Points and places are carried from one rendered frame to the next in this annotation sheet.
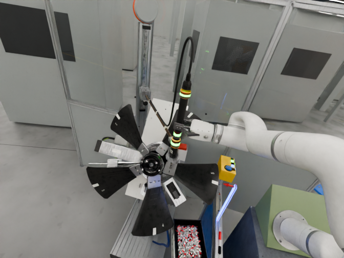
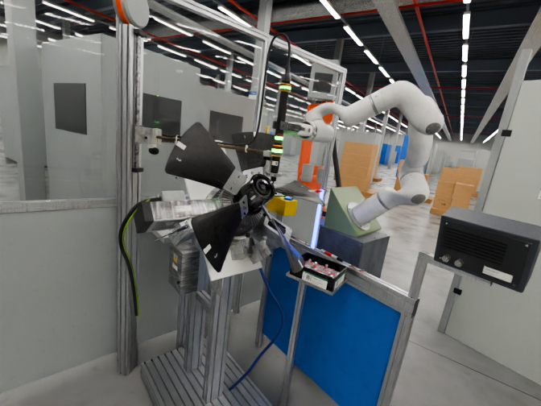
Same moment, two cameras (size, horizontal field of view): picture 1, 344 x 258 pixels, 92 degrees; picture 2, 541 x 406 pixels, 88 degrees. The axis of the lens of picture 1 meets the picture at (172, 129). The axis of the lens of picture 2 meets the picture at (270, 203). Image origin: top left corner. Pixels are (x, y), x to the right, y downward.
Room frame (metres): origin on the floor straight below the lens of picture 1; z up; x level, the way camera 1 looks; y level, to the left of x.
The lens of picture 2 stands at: (-0.12, 0.89, 1.41)
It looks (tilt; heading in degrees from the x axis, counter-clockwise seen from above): 13 degrees down; 310
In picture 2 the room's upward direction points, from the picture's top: 7 degrees clockwise
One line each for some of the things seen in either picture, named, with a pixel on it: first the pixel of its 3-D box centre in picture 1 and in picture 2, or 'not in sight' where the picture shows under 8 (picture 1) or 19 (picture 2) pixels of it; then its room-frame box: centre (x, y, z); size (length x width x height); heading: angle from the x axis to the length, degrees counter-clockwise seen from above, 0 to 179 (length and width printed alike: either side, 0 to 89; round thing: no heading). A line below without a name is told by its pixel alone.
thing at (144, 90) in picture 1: (144, 93); (147, 135); (1.20, 0.25, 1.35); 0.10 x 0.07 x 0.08; 27
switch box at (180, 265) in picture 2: not in sight; (183, 267); (1.00, 0.15, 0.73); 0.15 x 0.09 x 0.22; 172
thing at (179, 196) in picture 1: (174, 189); (270, 232); (0.66, -0.08, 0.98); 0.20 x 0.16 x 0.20; 172
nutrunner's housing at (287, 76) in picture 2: (178, 124); (280, 126); (0.64, -0.03, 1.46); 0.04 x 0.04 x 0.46
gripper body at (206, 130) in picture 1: (202, 130); (298, 129); (0.63, -0.14, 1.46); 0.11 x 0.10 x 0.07; 82
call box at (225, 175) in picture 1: (226, 168); (281, 205); (0.88, -0.43, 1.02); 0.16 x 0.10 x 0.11; 172
